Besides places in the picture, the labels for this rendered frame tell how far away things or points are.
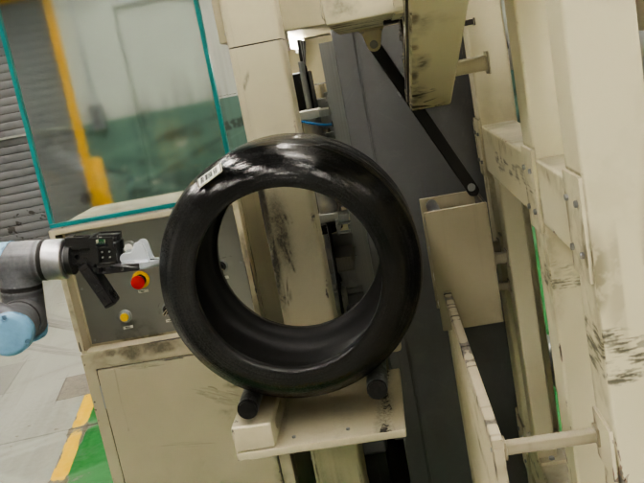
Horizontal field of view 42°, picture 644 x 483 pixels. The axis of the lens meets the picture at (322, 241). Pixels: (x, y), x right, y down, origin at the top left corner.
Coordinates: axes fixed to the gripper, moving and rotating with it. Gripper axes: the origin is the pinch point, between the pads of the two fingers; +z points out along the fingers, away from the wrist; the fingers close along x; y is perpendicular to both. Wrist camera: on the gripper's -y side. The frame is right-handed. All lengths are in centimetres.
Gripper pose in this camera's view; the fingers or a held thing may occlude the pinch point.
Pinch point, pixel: (159, 264)
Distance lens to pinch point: 187.4
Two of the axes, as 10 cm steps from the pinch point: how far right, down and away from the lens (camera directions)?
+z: 10.0, -0.5, -0.6
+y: -0.6, -9.8, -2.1
